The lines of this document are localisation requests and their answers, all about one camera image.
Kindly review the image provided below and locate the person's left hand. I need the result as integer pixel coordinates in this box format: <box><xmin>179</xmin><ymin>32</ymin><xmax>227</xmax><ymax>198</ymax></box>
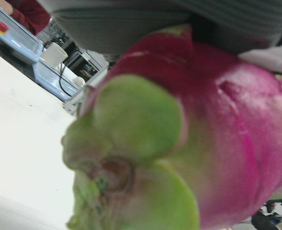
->
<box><xmin>0</xmin><ymin>0</ymin><xmax>14</xmax><ymax>14</ymax></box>

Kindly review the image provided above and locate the teach pendant with clear screen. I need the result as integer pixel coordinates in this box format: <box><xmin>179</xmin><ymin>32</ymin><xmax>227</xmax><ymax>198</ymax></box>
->
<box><xmin>33</xmin><ymin>61</ymin><xmax>84</xmax><ymax>101</ymax></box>
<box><xmin>0</xmin><ymin>0</ymin><xmax>44</xmax><ymax>65</ymax></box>

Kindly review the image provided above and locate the person's forearm red sleeve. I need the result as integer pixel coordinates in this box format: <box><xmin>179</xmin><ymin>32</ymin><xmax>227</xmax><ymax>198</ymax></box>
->
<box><xmin>10</xmin><ymin>0</ymin><xmax>52</xmax><ymax>36</ymax></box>

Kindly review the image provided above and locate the thin black cable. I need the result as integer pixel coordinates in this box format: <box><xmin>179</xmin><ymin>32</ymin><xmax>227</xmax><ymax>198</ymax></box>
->
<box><xmin>58</xmin><ymin>64</ymin><xmax>72</xmax><ymax>98</ymax></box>

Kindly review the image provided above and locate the aluminium profile post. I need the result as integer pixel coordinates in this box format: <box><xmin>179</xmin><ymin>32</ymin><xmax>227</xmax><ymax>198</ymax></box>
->
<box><xmin>63</xmin><ymin>85</ymin><xmax>91</xmax><ymax>118</ymax></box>

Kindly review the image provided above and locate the white mug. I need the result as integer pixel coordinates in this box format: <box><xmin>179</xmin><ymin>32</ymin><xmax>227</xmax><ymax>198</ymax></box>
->
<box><xmin>40</xmin><ymin>43</ymin><xmax>68</xmax><ymax>68</ymax></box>

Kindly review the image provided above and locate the pink green dragon fruit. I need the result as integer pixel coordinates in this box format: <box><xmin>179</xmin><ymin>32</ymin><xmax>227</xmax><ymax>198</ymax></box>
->
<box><xmin>61</xmin><ymin>23</ymin><xmax>282</xmax><ymax>230</ymax></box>

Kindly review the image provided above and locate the white computer mouse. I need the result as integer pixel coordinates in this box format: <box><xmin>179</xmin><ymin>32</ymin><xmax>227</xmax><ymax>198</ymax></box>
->
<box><xmin>73</xmin><ymin>76</ymin><xmax>86</xmax><ymax>87</ymax></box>

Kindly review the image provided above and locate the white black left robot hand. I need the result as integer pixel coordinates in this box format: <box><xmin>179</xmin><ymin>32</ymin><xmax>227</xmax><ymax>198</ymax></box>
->
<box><xmin>39</xmin><ymin>0</ymin><xmax>282</xmax><ymax>76</ymax></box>

